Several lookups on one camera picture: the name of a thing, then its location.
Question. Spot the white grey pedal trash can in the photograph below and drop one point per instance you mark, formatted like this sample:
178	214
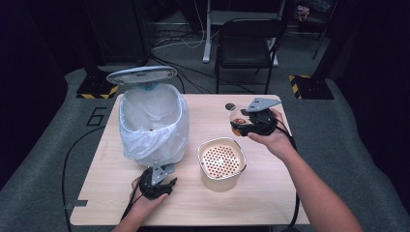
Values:
141	74

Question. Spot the white desk frame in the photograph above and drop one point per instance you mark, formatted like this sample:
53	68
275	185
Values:
208	38

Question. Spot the person's left hand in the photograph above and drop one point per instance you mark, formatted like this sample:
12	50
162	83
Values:
145	206

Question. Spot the black tripod leg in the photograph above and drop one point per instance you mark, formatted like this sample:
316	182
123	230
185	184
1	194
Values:
322	38

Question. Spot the beige bucket with perforated strainer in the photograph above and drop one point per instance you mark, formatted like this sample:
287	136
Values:
221	161

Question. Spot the black cabinet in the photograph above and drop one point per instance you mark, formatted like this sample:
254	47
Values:
119	29

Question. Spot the grey table edge bracket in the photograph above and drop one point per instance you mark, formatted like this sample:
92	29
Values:
75	203

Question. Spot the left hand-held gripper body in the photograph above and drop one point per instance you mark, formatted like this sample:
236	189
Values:
154	188

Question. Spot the clear plastic cup brown liquid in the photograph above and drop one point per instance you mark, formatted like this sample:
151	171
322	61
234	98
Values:
237	120

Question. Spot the black folding chair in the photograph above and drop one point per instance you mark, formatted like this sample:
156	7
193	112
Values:
246	48

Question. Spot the black stand base hazard tape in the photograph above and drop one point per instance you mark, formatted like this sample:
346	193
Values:
314	87
96	88

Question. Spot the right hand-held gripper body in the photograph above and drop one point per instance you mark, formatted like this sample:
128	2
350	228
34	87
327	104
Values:
262	121

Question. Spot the person's right hand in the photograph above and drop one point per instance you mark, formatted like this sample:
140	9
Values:
274	141

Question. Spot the white plastic trash bag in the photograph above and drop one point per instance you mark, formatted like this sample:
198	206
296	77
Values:
154	145

